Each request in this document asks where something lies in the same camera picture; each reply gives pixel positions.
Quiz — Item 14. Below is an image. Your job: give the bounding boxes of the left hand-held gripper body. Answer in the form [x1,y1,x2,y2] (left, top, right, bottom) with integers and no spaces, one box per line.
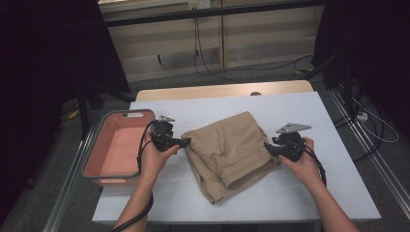
[150,115,182,154]

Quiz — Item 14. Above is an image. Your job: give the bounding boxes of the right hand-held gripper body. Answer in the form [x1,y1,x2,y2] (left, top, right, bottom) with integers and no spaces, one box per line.
[271,122,313,163]

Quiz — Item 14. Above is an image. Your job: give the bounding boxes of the beige drawstring shorts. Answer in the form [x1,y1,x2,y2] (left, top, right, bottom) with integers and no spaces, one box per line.
[182,110,281,205]

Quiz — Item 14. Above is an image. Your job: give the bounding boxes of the pink basket with grey rim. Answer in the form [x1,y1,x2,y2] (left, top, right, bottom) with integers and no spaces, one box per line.
[80,108,159,188]

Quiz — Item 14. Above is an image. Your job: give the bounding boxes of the person's right hand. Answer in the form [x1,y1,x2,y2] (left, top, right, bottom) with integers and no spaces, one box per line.
[278,137,324,192]

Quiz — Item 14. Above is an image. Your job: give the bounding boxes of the person's left hand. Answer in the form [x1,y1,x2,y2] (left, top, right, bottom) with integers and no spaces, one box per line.
[140,132,181,185]

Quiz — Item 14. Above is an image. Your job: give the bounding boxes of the black metal stand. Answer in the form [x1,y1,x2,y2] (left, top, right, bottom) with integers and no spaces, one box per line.
[301,51,356,114]

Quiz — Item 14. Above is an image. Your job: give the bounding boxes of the black tripod stand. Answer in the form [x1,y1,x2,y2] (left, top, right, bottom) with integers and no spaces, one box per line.
[75,81,136,141]

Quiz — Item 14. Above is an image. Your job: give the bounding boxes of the black horizontal bar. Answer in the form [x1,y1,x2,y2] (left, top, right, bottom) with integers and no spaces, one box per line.
[102,0,325,28]

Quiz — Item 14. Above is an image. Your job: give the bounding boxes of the black curtain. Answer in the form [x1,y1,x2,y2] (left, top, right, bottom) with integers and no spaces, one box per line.
[0,0,132,220]
[313,0,410,136]

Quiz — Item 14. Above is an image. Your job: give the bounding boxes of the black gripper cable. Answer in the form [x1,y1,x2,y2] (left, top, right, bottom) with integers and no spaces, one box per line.
[110,120,157,232]
[301,144,329,189]

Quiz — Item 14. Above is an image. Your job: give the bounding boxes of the black floor cables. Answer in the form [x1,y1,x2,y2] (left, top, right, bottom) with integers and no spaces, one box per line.
[333,105,386,163]

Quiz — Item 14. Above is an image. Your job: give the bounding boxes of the aluminium floor rail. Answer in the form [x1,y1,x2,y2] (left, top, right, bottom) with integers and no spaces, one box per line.
[327,88,410,212]
[42,129,98,232]

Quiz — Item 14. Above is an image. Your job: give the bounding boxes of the black wall cable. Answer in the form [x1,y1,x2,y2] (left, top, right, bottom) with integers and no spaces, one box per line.
[192,8,315,84]

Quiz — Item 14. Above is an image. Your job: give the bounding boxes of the white floor cable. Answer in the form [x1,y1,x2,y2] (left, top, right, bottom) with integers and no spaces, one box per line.
[351,96,400,144]

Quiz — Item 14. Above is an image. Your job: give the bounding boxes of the white wall socket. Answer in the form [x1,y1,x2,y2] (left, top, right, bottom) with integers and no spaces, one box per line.
[188,0,212,10]

